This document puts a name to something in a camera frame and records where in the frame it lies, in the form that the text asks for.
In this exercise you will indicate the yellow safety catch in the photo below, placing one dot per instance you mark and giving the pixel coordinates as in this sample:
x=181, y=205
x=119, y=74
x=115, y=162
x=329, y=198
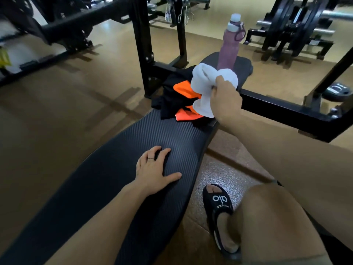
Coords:
x=4, y=57

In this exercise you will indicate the person's left hand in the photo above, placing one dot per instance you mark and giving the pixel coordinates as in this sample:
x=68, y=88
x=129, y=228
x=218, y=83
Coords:
x=151, y=176

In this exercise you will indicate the black orange jacket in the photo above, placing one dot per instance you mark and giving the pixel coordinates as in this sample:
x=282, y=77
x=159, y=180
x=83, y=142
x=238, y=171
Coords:
x=168, y=102

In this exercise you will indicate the black weight plate grey print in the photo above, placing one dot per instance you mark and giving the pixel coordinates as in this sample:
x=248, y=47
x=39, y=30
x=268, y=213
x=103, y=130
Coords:
x=337, y=92

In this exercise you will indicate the pink water bottle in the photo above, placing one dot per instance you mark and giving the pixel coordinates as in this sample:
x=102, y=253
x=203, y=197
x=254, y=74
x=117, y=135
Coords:
x=229, y=49

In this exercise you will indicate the black ribbed bench pad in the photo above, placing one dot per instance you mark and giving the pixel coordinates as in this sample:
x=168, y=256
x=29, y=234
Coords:
x=96, y=176

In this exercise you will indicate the person's right hand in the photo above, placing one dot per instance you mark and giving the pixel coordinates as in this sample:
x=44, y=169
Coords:
x=226, y=102

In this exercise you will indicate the white towel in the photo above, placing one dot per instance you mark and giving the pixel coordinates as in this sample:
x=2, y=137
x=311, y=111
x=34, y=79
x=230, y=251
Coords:
x=202, y=82

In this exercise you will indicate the dark grey backpack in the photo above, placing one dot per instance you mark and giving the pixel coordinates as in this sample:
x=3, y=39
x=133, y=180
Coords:
x=339, y=248

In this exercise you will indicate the black right slipper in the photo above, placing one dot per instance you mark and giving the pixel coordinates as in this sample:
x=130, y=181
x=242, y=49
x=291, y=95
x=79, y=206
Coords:
x=218, y=204

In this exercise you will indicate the person's left forearm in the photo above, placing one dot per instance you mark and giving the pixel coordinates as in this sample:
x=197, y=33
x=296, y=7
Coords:
x=102, y=229

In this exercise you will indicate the black steel bench frame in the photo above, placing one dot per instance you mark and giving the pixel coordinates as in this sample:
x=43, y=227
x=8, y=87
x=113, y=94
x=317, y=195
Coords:
x=143, y=52

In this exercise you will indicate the person's right forearm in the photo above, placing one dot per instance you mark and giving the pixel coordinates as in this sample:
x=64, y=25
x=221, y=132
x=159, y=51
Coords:
x=297, y=168

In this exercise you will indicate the rack of black weight plates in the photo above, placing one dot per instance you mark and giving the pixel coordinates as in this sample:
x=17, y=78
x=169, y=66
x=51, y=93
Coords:
x=286, y=30

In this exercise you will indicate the black power rack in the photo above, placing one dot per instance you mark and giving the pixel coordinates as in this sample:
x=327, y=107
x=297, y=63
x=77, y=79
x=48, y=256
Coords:
x=82, y=19

